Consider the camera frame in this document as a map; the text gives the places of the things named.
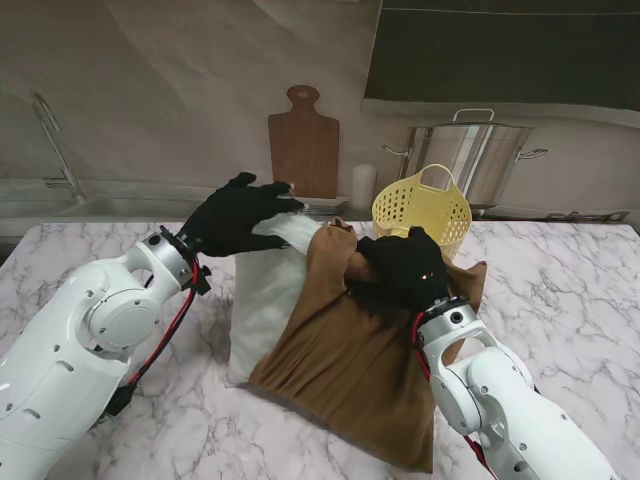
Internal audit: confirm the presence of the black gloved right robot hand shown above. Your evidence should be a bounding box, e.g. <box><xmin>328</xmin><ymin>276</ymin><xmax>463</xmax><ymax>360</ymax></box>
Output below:
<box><xmin>343</xmin><ymin>225</ymin><xmax>450</xmax><ymax>314</ymax></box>

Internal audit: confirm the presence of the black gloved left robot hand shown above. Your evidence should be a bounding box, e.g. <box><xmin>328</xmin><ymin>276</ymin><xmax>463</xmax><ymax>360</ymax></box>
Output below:
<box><xmin>178</xmin><ymin>172</ymin><xmax>307</xmax><ymax>259</ymax></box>

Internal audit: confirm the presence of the white pillow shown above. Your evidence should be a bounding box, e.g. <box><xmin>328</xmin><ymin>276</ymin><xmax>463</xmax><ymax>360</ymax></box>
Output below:
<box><xmin>225</xmin><ymin>197</ymin><xmax>324</xmax><ymax>387</ymax></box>

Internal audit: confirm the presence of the brown pillowcase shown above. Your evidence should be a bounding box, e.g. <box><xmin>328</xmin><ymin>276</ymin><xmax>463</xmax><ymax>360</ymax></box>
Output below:
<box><xmin>247</xmin><ymin>217</ymin><xmax>489</xmax><ymax>475</ymax></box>

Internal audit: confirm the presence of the yellow perforated laundry basket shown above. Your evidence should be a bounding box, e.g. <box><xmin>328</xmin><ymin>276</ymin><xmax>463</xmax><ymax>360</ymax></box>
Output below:
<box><xmin>372</xmin><ymin>163</ymin><xmax>474</xmax><ymax>261</ymax></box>

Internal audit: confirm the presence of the stack of white plates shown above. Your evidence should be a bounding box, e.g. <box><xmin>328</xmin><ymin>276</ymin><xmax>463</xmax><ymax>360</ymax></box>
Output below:
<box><xmin>299</xmin><ymin>195</ymin><xmax>351</xmax><ymax>217</ymax></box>

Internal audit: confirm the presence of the brown wooden cutting board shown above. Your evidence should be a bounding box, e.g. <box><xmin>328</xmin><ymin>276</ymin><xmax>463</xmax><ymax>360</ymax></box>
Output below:
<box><xmin>267</xmin><ymin>84</ymin><xmax>341</xmax><ymax>199</ymax></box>

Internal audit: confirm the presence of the steel kitchen sink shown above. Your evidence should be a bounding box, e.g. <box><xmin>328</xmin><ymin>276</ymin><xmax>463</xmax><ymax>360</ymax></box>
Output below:
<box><xmin>0</xmin><ymin>194</ymin><xmax>221</xmax><ymax>221</ymax></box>

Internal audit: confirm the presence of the large steel stockpot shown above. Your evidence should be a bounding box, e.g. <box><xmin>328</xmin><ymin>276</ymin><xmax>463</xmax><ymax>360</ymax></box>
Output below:
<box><xmin>382</xmin><ymin>107</ymin><xmax>550</xmax><ymax>210</ymax></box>

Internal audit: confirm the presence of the chrome kitchen faucet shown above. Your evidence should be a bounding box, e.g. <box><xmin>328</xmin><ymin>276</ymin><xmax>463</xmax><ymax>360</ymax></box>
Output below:
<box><xmin>30</xmin><ymin>91</ymin><xmax>87</xmax><ymax>205</ymax></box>

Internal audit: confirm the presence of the black stove grate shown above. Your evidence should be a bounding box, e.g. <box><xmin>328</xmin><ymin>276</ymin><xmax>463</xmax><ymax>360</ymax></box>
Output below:
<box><xmin>547</xmin><ymin>209</ymin><xmax>631</xmax><ymax>224</ymax></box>

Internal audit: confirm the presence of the dark range hood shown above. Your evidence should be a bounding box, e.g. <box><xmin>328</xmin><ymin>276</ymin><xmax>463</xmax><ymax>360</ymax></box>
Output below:
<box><xmin>360</xmin><ymin>0</ymin><xmax>640</xmax><ymax>114</ymax></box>

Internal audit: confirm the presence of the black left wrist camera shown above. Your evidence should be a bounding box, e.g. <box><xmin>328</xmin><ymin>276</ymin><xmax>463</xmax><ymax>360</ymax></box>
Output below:
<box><xmin>189</xmin><ymin>267</ymin><xmax>211</xmax><ymax>296</ymax></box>

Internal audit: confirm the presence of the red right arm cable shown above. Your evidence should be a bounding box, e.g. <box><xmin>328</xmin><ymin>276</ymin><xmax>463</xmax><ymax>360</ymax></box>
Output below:
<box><xmin>413</xmin><ymin>314</ymin><xmax>499</xmax><ymax>474</ymax></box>

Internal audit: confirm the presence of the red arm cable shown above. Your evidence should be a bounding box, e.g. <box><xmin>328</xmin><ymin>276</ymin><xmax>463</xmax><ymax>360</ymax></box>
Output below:
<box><xmin>413</xmin><ymin>314</ymin><xmax>499</xmax><ymax>474</ymax></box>
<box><xmin>107</xmin><ymin>254</ymin><xmax>200</xmax><ymax>419</ymax></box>

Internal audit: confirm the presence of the red left arm cable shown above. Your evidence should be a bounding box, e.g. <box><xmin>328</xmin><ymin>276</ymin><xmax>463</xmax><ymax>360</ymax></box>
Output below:
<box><xmin>107</xmin><ymin>254</ymin><xmax>200</xmax><ymax>419</ymax></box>

